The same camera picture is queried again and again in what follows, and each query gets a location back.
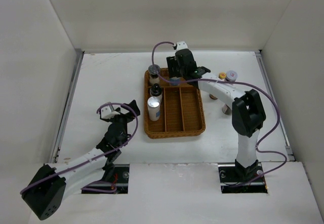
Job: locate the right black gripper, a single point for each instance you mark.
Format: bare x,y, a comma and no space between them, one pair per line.
172,62

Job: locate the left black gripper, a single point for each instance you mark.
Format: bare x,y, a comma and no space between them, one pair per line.
128,118

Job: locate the silver-lid salt shaker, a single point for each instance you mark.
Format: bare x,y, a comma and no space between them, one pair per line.
174,81
153,106

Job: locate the black-cap white spice jar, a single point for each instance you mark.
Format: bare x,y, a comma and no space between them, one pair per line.
156,91

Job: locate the clear-lid white spice jar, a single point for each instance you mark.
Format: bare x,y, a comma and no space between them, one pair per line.
153,74

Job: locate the yellow-cap red sauce bottle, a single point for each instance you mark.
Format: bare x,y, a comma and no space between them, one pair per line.
222,75

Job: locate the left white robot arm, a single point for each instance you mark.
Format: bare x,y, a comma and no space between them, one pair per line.
51,185

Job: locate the brown wicker tray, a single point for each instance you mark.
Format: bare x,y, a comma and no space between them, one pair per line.
181,111

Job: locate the far red-label spice jar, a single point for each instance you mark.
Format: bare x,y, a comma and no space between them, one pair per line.
231,76

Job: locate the red-label spice jar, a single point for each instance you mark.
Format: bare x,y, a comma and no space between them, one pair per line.
231,76
226,109

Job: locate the near red-label spice jar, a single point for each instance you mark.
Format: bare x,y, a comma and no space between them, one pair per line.
226,109

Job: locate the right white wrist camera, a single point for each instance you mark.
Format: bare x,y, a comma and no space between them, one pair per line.
180,46

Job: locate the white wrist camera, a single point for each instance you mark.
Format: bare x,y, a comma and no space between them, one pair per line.
107,111
180,46

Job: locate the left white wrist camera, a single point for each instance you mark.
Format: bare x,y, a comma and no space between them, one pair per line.
107,111

